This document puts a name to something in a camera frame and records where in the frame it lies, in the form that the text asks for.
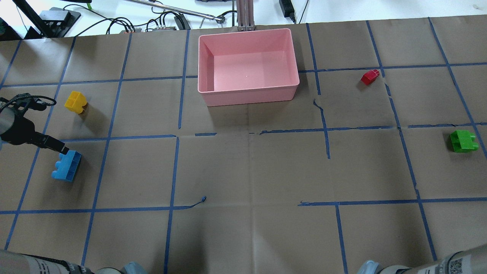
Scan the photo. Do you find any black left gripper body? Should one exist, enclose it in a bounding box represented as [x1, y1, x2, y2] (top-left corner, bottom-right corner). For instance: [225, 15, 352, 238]
[0, 108, 44, 146]

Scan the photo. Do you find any blue building block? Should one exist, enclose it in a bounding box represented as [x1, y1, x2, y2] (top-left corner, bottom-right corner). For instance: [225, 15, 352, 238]
[51, 150, 82, 183]

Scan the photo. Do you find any green building block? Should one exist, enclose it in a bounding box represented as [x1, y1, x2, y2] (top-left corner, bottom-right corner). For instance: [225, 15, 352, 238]
[449, 130, 479, 153]

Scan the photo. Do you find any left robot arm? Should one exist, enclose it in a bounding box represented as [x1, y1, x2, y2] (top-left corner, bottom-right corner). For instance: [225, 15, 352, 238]
[0, 250, 147, 274]

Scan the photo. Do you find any pink plastic box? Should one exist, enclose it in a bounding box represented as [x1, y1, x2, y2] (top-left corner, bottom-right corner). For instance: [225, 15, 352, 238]
[197, 28, 300, 107]

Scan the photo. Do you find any yellow building block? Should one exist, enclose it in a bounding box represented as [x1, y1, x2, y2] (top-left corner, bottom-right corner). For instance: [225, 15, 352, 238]
[64, 91, 88, 115]

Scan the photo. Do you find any black tripod stand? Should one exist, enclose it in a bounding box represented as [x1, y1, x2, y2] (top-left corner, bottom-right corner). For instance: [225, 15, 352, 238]
[13, 0, 81, 40]

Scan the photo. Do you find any metal rod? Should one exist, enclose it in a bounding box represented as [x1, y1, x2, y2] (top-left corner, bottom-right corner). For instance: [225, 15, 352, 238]
[127, 0, 226, 23]

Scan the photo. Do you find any black power adapter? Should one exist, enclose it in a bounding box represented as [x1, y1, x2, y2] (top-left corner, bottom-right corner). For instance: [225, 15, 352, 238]
[279, 0, 297, 24]

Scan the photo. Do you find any red building block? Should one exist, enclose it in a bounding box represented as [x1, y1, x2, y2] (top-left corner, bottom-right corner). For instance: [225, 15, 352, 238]
[360, 69, 380, 85]

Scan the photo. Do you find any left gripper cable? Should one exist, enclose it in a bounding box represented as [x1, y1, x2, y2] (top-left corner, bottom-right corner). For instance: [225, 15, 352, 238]
[0, 94, 57, 113]

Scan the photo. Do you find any aluminium frame post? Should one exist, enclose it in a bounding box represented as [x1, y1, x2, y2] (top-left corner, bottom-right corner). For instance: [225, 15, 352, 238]
[236, 0, 255, 31]

